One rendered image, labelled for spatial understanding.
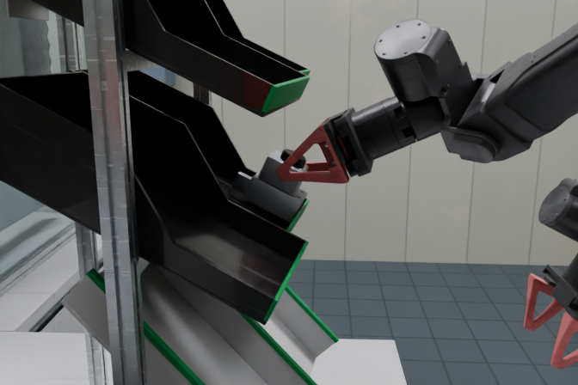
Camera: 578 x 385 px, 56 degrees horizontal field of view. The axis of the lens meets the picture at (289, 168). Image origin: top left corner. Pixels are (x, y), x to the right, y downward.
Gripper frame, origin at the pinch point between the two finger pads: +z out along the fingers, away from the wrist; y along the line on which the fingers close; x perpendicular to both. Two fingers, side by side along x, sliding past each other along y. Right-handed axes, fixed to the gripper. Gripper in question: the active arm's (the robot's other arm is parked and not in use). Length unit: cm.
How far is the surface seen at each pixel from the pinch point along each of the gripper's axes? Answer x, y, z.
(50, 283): 8, -44, 76
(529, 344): 146, -194, -19
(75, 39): -25.5, -3.7, 19.5
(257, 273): 5.5, 17.2, 1.9
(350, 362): 38.3, -25.0, 11.5
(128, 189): -6.1, 25.5, 4.5
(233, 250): 3.2, 15.5, 3.8
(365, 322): 112, -200, 52
